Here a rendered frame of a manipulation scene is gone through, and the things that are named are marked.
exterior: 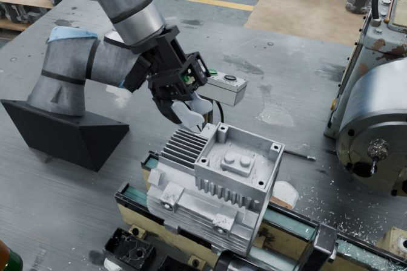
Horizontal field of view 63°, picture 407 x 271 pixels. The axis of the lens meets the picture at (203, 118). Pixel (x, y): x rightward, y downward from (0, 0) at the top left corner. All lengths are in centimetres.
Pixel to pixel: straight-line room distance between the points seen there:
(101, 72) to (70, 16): 76
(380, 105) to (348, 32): 220
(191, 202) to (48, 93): 52
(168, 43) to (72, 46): 47
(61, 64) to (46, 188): 33
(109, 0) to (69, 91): 47
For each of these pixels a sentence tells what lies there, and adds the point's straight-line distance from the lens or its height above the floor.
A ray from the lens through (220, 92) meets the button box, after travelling 77.
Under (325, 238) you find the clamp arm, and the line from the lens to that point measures 38.
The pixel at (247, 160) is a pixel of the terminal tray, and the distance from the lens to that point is 55.
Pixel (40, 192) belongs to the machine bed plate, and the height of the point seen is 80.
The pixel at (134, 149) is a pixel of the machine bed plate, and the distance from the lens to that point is 100.
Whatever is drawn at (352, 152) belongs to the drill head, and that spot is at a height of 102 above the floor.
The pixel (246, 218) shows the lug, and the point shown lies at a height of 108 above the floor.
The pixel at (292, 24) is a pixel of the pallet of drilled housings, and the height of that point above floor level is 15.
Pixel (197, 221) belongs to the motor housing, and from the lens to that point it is 59.
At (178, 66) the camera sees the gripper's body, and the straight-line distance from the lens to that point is 54.
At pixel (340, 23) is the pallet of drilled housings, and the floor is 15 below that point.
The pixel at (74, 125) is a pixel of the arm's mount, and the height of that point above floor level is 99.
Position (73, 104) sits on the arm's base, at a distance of 96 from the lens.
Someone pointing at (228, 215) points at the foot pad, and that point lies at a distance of 56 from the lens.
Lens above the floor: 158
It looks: 47 degrees down
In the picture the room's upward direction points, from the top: straight up
